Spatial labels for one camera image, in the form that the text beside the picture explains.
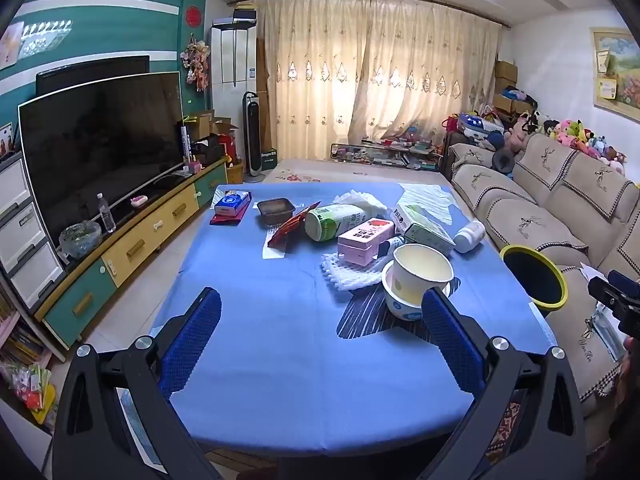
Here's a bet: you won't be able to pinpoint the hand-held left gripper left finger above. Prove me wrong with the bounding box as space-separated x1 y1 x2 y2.
52 287 222 480

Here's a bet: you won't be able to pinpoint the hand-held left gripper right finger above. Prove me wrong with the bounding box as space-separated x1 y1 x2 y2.
420 287 586 480

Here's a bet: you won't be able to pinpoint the yellow rimmed black bin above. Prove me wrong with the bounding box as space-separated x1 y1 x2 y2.
500 245 569 308

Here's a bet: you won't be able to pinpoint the green white carton box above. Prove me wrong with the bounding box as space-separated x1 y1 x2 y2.
395 203 456 256

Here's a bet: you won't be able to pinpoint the pink carton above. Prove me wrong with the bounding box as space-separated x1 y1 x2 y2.
337 217 396 266

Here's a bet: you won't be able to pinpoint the brown plastic tray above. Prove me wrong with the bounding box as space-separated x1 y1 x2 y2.
256 198 297 227

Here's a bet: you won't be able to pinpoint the person's right forearm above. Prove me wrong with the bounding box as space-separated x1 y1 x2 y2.
607 335 640 443

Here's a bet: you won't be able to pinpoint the stack of booklets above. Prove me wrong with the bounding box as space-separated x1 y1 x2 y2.
590 310 626 361

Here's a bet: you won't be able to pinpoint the white blue bowl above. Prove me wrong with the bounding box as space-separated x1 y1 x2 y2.
381 260 436 321

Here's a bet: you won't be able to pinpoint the cream cup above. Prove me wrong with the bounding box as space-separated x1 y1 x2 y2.
391 244 458 308

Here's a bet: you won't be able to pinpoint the blue tablecloth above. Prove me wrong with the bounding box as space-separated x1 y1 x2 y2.
150 182 558 453

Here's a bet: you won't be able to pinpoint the white plastic bottle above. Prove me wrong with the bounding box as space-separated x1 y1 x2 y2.
452 220 487 253

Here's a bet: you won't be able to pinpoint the green yellow television cabinet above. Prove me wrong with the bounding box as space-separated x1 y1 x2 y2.
35 157 231 351

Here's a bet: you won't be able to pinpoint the small blue white tube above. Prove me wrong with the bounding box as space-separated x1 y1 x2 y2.
375 235 406 261

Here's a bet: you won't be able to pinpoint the beige sofa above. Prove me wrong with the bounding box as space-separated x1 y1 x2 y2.
445 132 640 418

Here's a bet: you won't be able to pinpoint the flat red box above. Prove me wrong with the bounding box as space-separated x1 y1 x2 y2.
210 205 251 226

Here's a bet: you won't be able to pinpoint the white foam net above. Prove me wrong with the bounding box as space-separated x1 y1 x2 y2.
320 252 396 293

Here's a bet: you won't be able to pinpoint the blue tissue pack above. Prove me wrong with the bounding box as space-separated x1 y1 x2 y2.
215 190 252 217

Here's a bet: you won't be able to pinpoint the white plastic bag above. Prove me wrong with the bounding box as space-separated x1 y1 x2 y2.
397 183 461 226

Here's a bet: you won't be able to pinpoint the glass bowl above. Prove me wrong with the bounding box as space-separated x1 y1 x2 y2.
59 221 102 260

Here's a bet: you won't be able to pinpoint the red snack packet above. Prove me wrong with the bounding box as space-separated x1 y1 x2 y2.
266 201 321 248

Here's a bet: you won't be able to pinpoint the clear water bottle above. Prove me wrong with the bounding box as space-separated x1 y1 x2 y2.
96 192 117 233

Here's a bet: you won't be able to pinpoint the green white bottle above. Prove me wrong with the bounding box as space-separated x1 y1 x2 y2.
305 205 373 242

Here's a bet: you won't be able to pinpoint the pile of plush toys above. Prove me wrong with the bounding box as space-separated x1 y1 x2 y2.
505 110 628 176

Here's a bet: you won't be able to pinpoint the crumpled white tissue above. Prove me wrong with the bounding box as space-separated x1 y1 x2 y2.
332 189 388 213

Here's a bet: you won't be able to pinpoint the pink bookshelf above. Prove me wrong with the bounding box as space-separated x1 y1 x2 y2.
0 290 58 431

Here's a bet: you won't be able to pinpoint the white drawer unit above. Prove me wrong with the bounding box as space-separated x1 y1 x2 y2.
0 152 67 313

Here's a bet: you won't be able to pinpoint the low glass table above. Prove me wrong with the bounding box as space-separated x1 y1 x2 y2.
330 137 443 171

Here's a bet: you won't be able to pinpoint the large black television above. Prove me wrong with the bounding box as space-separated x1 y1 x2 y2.
18 71 185 256

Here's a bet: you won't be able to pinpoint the floral rug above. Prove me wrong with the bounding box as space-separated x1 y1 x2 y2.
260 157 446 186

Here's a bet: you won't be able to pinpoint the black tower fan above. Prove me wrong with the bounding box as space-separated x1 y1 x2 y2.
242 91 263 177

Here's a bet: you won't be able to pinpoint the open cardboard box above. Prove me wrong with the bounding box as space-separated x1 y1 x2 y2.
189 110 216 141

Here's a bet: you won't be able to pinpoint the framed landscape painting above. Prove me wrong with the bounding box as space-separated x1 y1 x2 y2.
590 27 640 121

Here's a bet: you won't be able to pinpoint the cardboard box stack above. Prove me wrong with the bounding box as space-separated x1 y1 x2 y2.
492 60 531 113

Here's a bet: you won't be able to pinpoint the white standing air conditioner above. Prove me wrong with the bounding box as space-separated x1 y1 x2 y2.
210 17 258 171

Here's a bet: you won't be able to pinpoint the hanging flower decoration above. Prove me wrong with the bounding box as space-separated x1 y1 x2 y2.
181 35 211 92

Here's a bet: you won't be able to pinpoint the beige curtains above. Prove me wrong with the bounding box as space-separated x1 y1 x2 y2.
257 0 501 158

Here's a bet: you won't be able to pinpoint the wall photo frame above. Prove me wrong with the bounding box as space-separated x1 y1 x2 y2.
0 21 26 68

